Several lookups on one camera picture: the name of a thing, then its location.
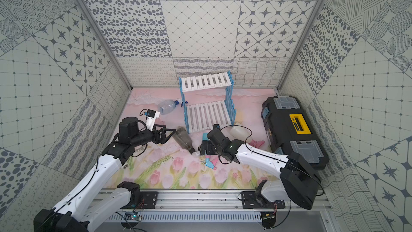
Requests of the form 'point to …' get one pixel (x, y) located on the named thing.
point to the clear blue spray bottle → (166, 106)
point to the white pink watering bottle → (241, 133)
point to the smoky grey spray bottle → (183, 136)
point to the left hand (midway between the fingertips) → (167, 124)
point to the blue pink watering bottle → (211, 161)
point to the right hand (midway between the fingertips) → (209, 147)
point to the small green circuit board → (131, 215)
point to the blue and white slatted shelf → (211, 115)
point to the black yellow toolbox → (290, 130)
